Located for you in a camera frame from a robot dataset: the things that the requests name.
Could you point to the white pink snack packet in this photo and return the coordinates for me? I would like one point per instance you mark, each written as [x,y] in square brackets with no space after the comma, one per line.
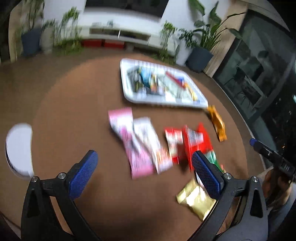
[146,133]

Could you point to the white left plant pot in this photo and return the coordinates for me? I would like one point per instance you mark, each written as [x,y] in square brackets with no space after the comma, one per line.
[47,40]

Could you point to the large red snack bag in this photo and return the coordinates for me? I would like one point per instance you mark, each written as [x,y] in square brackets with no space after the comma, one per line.
[198,140]

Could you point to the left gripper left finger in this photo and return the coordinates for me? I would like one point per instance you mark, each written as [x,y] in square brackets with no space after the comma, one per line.
[80,174]

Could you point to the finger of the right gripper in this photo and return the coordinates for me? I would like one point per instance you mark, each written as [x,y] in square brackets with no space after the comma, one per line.
[252,141]

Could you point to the dark blue left pot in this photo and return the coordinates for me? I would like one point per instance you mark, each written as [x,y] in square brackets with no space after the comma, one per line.
[31,42]

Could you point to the black nut snack packet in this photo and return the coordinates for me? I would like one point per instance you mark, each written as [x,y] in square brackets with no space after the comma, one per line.
[135,78]

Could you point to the red white snack packet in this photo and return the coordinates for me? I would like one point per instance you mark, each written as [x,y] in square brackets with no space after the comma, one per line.
[174,138]

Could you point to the dark blue plant pot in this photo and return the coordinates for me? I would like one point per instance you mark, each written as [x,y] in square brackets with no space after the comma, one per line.
[198,59]

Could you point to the green seed snack packet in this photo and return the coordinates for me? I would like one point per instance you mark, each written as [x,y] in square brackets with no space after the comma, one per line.
[211,156]

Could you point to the grey sleeve forearm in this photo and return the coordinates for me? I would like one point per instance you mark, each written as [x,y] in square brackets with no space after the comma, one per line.
[277,216]

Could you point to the white tv cabinet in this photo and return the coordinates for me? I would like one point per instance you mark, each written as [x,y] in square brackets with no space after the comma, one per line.
[125,25]

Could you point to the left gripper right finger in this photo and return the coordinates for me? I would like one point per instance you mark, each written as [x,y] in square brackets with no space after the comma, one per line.
[209,174]

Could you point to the white plant pot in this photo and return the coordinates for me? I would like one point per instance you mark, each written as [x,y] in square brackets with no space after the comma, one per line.
[47,40]
[183,53]

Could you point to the white plastic tray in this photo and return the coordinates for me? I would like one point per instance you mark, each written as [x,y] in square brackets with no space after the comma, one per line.
[175,87]

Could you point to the black wall television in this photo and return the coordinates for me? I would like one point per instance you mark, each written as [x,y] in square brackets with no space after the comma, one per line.
[150,7]

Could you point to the white round stool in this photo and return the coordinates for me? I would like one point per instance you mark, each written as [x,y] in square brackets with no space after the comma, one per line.
[18,150]

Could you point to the tall green plant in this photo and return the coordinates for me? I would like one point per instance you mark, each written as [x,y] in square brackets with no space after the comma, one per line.
[208,35]

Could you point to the person's right hand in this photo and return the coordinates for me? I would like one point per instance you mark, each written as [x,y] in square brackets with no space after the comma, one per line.
[276,191]

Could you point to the orange snack bar packet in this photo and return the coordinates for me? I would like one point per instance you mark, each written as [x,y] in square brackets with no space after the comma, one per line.
[217,122]

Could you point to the gold snack packet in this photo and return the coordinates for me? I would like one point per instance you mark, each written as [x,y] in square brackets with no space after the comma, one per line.
[196,199]

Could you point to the blue snack packet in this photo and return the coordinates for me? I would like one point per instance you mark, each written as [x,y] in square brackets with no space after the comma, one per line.
[149,79]

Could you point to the red storage box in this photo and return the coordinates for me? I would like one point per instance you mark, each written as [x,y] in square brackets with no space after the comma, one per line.
[114,44]
[92,43]

